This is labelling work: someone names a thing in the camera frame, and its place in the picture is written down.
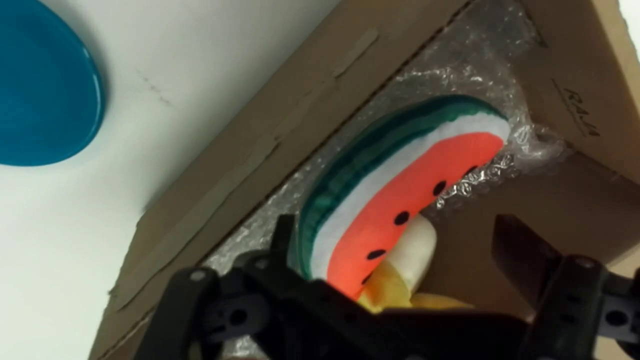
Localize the blue round plate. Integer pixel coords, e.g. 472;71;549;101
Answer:
0;0;108;168

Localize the plush watermelon slice toy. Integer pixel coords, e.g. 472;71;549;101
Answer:
295;93;512;299

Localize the cream yellow plush toy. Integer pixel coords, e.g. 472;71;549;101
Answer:
358;213;476;315

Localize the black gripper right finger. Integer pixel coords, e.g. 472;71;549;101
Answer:
491;213;640;360

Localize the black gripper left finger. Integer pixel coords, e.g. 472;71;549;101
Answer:
129;213;310;360

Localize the brown cardboard box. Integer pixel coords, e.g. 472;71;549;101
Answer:
87;0;640;360

